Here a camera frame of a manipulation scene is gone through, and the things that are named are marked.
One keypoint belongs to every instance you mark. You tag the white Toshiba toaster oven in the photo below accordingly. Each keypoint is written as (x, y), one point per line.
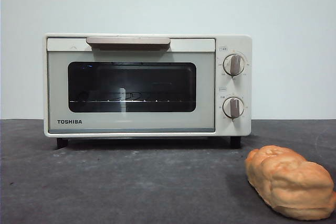
(244, 43)

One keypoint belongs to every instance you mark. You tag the white glass oven door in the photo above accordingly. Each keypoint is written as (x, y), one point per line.
(57, 82)

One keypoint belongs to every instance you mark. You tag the golden brown bread loaf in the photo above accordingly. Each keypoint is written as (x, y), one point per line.
(286, 182)

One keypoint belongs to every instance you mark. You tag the small beige oven knob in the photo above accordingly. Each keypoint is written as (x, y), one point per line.
(233, 107)

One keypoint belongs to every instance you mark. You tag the large beige oven knob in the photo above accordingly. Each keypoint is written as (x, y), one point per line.
(234, 64)

